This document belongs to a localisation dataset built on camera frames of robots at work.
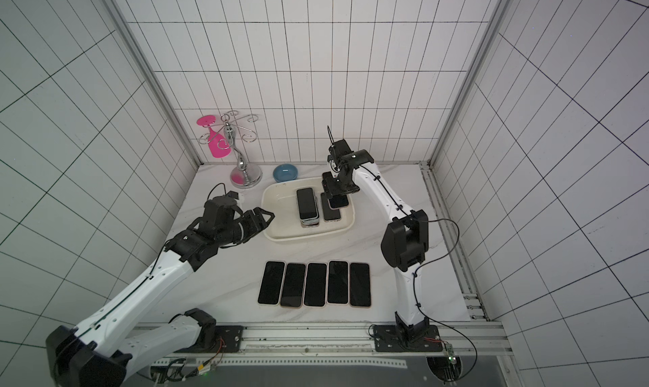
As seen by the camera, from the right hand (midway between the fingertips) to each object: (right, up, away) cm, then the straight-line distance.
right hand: (326, 191), depth 89 cm
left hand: (-19, -10, -13) cm, 25 cm away
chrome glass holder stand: (-38, +7, +24) cm, 45 cm away
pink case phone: (-11, -32, -8) cm, 35 cm away
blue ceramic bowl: (-20, +8, +25) cm, 33 cm away
